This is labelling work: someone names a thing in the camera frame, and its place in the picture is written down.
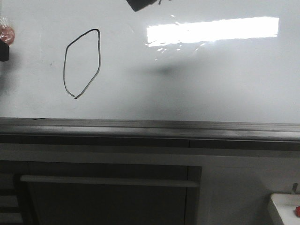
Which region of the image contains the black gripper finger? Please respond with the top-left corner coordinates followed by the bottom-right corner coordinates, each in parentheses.
top-left (0, 40), bottom-right (9, 62)

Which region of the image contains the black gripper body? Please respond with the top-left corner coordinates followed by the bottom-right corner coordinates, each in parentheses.
top-left (126, 0), bottom-right (161, 11)

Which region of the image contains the red round magnet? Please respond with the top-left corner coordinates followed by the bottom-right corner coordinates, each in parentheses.
top-left (0, 16), bottom-right (15, 46)

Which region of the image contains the white whiteboard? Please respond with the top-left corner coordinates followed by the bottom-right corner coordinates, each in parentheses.
top-left (0, 0), bottom-right (300, 123)

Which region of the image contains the grey aluminium marker ledge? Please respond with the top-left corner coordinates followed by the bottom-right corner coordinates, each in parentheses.
top-left (0, 118), bottom-right (300, 151)

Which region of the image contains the white plastic marker tray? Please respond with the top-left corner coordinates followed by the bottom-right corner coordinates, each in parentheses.
top-left (268, 193), bottom-right (300, 225)

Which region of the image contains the red marker in tray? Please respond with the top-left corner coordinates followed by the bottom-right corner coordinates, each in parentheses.
top-left (294, 206), bottom-right (300, 217)

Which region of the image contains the dark cabinet with grey handle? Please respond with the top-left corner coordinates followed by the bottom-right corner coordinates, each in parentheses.
top-left (0, 161), bottom-right (202, 225)

